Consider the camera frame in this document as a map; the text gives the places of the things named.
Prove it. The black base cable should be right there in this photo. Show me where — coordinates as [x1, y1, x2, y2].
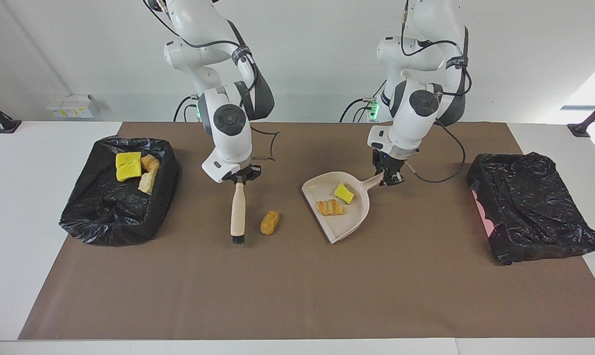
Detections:
[340, 97, 378, 123]
[173, 95, 199, 122]

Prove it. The pale bread piece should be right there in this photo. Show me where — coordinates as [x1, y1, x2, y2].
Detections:
[138, 172, 156, 196]

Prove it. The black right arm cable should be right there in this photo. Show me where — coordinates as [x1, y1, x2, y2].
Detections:
[144, 0, 281, 162]

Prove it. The brown bread roll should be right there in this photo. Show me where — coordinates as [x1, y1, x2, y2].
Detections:
[260, 211, 281, 236]

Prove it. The beige plastic dustpan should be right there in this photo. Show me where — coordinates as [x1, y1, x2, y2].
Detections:
[302, 171, 385, 244]

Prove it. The green and yellow sponge piece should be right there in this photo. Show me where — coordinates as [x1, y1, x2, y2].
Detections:
[334, 182, 355, 205]

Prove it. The black stand leg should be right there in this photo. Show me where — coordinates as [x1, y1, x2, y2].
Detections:
[567, 96, 595, 138]
[0, 95, 22, 134]

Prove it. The pink bin with black bag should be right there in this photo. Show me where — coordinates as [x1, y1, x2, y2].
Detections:
[466, 152, 595, 266]

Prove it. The bin covered by black bag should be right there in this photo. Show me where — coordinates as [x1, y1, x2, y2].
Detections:
[59, 137, 182, 247]

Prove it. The brown paper table mat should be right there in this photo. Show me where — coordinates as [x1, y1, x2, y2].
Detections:
[19, 122, 595, 341]

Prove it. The tan striped croissant piece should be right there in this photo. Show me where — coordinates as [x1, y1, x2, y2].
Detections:
[315, 199, 344, 217]

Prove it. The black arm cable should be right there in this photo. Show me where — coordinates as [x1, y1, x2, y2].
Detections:
[401, 0, 473, 184]
[144, 0, 281, 162]

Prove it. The beige hand brush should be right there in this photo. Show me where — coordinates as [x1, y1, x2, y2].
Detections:
[230, 180, 246, 245]

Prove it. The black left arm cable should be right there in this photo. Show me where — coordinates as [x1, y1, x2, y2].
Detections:
[401, 0, 473, 184]

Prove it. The white wall box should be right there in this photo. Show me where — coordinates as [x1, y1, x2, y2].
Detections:
[47, 95, 95, 119]

